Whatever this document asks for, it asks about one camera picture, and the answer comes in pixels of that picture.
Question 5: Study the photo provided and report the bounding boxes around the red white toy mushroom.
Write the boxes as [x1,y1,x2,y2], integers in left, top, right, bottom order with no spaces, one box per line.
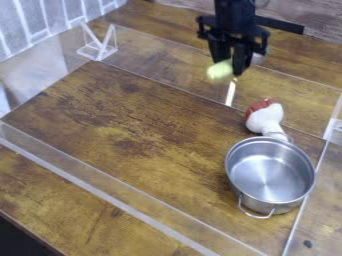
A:
[245,98,289,141]

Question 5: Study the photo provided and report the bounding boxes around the clear acrylic front barrier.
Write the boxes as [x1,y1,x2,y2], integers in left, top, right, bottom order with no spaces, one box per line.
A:
[0,121,267,256]

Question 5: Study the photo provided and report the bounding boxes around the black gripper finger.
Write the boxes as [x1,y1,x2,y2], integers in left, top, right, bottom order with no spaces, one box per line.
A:
[233,41,253,76]
[209,35,231,63]

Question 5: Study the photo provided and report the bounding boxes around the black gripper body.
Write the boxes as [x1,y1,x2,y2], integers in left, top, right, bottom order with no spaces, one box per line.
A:
[197,0,270,55]

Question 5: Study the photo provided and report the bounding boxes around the stainless steel pot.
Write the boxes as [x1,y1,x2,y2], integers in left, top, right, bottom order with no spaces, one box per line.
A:
[225,136,317,219]

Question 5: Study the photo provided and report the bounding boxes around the clear acrylic triangle bracket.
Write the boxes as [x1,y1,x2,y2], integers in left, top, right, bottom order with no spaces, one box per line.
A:
[76,23,118,61]

